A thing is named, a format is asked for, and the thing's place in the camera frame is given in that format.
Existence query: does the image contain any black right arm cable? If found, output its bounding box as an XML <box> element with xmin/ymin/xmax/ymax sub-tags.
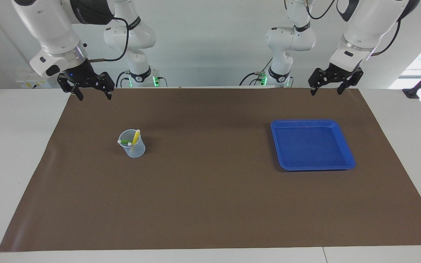
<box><xmin>87</xmin><ymin>16</ymin><xmax>129</xmax><ymax>62</ymax></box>

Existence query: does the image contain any white wall socket box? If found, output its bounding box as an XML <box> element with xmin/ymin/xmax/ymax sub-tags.
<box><xmin>16</xmin><ymin>71</ymin><xmax>51</xmax><ymax>89</ymax></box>

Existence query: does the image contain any blue plastic tray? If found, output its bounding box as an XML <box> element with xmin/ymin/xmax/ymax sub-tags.
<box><xmin>271</xmin><ymin>119</ymin><xmax>356</xmax><ymax>171</ymax></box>

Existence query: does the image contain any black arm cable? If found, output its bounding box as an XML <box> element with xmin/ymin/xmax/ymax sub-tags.
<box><xmin>306</xmin><ymin>0</ymin><xmax>402</xmax><ymax>57</ymax></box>
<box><xmin>87</xmin><ymin>16</ymin><xmax>129</xmax><ymax>62</ymax></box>

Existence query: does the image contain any black left base cable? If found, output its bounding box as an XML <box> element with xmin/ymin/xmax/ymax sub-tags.
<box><xmin>239</xmin><ymin>57</ymin><xmax>273</xmax><ymax>87</ymax></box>

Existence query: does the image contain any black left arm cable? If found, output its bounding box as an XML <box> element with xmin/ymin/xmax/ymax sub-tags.
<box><xmin>306</xmin><ymin>0</ymin><xmax>402</xmax><ymax>57</ymax></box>

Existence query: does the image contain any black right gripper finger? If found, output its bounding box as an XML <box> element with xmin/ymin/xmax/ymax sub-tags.
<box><xmin>93</xmin><ymin>72</ymin><xmax>115</xmax><ymax>100</ymax></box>
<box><xmin>57</xmin><ymin>73</ymin><xmax>84</xmax><ymax>102</ymax></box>

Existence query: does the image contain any brown table mat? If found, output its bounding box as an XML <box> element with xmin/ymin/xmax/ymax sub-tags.
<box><xmin>0</xmin><ymin>87</ymin><xmax>421</xmax><ymax>252</ymax></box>

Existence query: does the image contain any translucent plastic cup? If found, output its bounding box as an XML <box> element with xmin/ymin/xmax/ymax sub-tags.
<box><xmin>118</xmin><ymin>129</ymin><xmax>146</xmax><ymax>158</ymax></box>

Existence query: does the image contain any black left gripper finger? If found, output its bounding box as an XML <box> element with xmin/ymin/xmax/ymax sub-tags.
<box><xmin>337</xmin><ymin>69</ymin><xmax>364</xmax><ymax>95</ymax></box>
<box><xmin>308</xmin><ymin>68</ymin><xmax>329</xmax><ymax>96</ymax></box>

